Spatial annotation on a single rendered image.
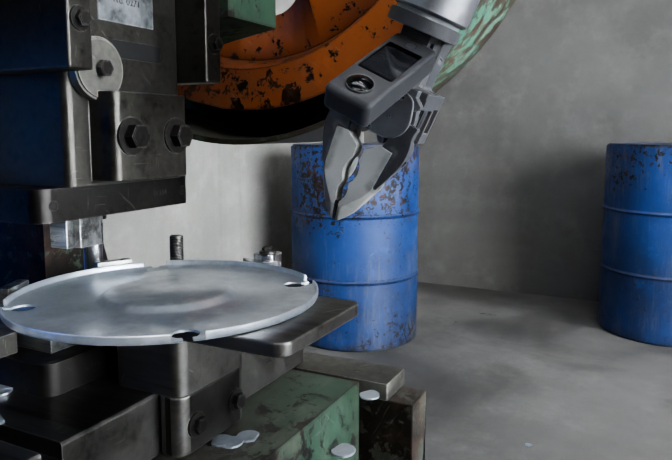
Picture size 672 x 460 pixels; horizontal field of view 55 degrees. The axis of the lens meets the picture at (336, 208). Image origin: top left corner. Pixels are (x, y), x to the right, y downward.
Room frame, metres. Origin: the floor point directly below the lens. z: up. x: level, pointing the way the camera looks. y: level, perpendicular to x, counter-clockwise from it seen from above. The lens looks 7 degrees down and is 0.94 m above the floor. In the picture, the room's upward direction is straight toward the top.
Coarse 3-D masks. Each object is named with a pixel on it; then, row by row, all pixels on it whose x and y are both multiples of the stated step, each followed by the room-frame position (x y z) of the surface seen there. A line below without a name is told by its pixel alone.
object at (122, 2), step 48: (96, 0) 0.60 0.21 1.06; (144, 0) 0.65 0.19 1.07; (96, 48) 0.58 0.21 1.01; (144, 48) 0.65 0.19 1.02; (0, 96) 0.60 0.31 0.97; (48, 96) 0.57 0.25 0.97; (96, 96) 0.58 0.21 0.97; (144, 96) 0.60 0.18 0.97; (0, 144) 0.60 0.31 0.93; (48, 144) 0.57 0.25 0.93; (96, 144) 0.58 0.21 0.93; (144, 144) 0.58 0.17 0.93
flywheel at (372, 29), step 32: (320, 0) 0.95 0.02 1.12; (352, 0) 0.93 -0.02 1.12; (384, 0) 0.87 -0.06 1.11; (288, 32) 0.97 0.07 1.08; (320, 32) 0.95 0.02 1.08; (352, 32) 0.89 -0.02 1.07; (384, 32) 0.87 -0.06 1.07; (224, 64) 0.99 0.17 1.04; (256, 64) 0.98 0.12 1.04; (288, 64) 0.93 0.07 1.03; (320, 64) 0.91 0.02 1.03; (352, 64) 0.89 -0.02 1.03; (192, 96) 1.01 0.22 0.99; (224, 96) 0.98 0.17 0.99; (256, 96) 0.96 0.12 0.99; (288, 96) 0.93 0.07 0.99; (320, 96) 0.92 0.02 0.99
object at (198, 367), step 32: (288, 320) 0.53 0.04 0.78; (320, 320) 0.53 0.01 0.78; (128, 352) 0.57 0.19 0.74; (160, 352) 0.55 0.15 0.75; (192, 352) 0.56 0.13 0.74; (224, 352) 0.60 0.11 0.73; (256, 352) 0.48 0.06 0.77; (288, 352) 0.48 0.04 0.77; (128, 384) 0.57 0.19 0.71; (160, 384) 0.55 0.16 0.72; (192, 384) 0.56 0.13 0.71; (224, 384) 0.60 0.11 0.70; (192, 416) 0.55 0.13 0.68; (224, 416) 0.60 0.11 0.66; (192, 448) 0.55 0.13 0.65
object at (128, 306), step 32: (32, 288) 0.63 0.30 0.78; (64, 288) 0.64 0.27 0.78; (96, 288) 0.64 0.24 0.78; (128, 288) 0.61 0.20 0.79; (160, 288) 0.61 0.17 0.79; (192, 288) 0.61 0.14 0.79; (224, 288) 0.61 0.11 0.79; (256, 288) 0.64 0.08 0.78; (288, 288) 0.64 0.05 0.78; (32, 320) 0.53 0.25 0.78; (64, 320) 0.53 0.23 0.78; (96, 320) 0.53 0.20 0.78; (128, 320) 0.53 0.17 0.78; (160, 320) 0.53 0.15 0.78; (192, 320) 0.53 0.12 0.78; (224, 320) 0.53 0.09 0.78; (256, 320) 0.53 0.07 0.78
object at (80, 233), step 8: (56, 224) 0.64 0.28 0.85; (64, 224) 0.64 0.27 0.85; (72, 224) 0.64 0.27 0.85; (80, 224) 0.64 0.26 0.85; (88, 224) 0.65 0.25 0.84; (96, 224) 0.66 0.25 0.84; (56, 232) 0.64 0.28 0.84; (64, 232) 0.64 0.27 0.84; (72, 232) 0.64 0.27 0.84; (80, 232) 0.64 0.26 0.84; (88, 232) 0.65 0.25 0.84; (96, 232) 0.66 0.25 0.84; (56, 240) 0.64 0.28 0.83; (64, 240) 0.64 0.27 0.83; (72, 240) 0.64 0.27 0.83; (80, 240) 0.64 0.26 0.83; (88, 240) 0.65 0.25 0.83; (96, 240) 0.66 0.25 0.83; (64, 248) 0.64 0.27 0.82
